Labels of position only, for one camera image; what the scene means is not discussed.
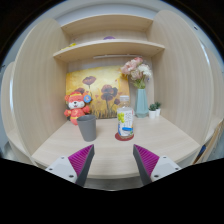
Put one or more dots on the small potted plant right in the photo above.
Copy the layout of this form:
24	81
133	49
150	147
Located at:
158	109

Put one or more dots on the white light bar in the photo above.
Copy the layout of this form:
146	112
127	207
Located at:
116	56

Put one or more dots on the wooden shelf unit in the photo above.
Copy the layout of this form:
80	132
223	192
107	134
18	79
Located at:
187	81

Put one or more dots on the grey plastic cup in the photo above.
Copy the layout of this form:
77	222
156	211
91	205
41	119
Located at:
87	126

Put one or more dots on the red plush toy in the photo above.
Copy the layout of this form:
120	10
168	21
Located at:
77	105

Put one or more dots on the pink white flower bouquet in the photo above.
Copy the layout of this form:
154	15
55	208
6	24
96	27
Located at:
137	71

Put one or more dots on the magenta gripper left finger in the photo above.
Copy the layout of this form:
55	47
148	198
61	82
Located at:
75	167

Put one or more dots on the small potted plant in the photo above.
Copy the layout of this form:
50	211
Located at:
152	111
158	109

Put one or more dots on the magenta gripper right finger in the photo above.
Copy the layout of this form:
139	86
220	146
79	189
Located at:
151	166

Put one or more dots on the clear water bottle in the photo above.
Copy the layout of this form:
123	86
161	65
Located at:
125	118

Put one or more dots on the purple round number sign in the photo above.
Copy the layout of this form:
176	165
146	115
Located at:
109	38

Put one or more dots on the red round coaster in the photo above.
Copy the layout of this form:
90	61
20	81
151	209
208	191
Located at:
118	138

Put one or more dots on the yellow object on shelf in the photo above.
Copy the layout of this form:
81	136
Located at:
72	44

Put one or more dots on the yellow flower painting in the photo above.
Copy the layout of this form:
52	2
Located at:
105	85

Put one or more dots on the teal ribbed vase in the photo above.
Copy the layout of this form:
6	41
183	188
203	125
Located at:
141	104

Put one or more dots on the small potted plant left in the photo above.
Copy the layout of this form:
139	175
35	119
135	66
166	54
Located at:
152	111

